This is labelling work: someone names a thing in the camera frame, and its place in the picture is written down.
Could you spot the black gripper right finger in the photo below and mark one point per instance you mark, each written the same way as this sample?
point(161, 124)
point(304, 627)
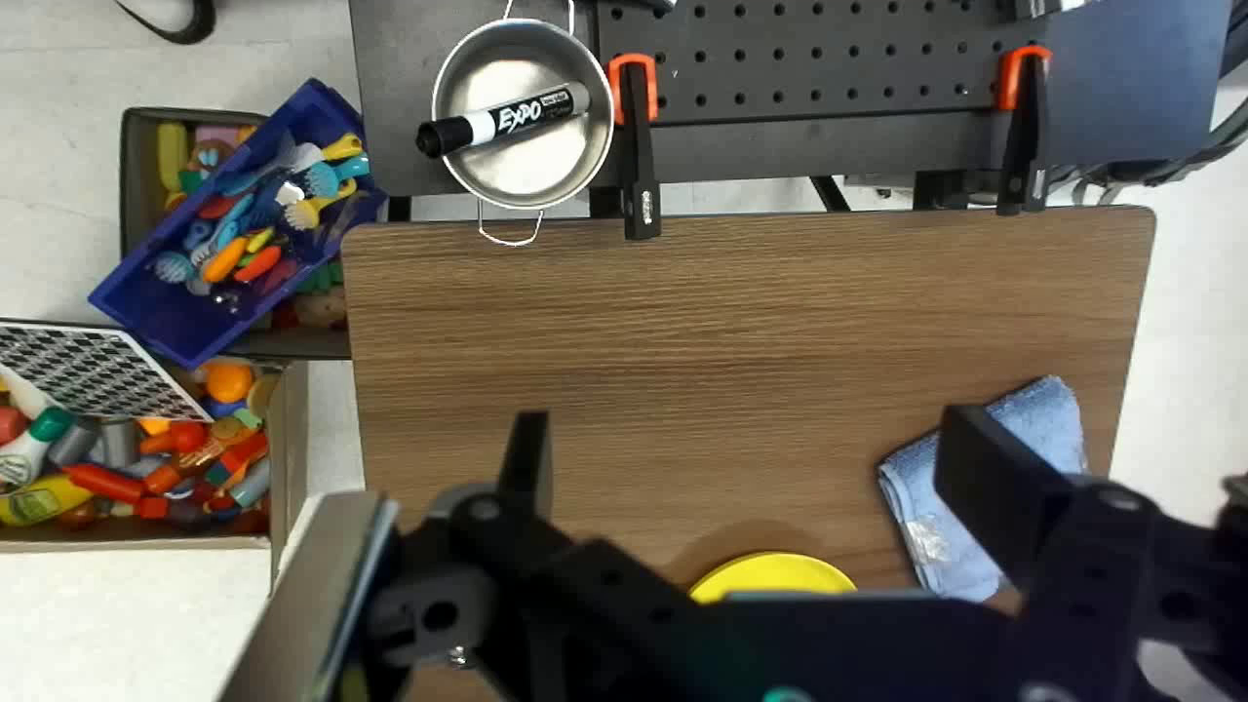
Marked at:
point(1001, 475)

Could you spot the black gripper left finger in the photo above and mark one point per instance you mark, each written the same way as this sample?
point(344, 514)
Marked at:
point(531, 457)

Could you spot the blue towel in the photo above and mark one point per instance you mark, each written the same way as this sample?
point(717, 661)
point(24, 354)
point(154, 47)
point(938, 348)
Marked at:
point(1031, 418)

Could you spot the blue plastic toy bin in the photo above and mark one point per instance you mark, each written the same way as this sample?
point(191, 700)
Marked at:
point(148, 307)

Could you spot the cardboard box of toys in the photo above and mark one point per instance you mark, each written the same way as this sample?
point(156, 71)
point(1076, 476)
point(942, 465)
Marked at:
point(288, 442)

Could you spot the yellow plate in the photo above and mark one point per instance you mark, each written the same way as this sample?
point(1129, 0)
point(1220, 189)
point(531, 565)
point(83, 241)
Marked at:
point(768, 575)

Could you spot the silver metal pot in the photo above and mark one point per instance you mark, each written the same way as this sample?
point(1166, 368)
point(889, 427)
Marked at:
point(522, 149)

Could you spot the orange black bar clamp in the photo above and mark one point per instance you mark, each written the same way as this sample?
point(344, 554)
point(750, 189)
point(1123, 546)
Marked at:
point(1024, 124)
point(637, 141)

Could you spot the black dry erase marker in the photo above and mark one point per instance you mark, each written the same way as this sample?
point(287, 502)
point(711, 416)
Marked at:
point(500, 124)

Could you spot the black pegboard with clamps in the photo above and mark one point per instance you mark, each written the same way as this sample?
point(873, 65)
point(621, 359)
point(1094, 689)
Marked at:
point(1145, 80)

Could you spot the black perforated metal panel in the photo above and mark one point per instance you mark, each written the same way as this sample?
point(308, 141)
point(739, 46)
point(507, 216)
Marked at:
point(833, 59)

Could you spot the grey white patterned sheet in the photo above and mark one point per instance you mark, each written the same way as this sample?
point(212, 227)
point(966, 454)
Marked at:
point(83, 368)

